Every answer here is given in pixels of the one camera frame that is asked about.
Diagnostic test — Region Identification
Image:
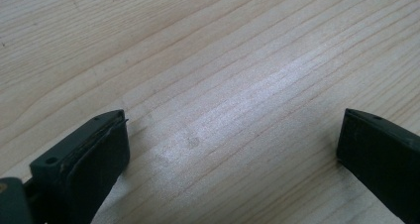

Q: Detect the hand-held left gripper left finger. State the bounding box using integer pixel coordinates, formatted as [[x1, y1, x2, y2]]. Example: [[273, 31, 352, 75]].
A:
[[29, 109, 131, 224]]

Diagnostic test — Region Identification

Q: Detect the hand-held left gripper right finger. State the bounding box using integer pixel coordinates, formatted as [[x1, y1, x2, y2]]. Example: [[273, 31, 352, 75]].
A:
[[336, 108, 420, 224]]

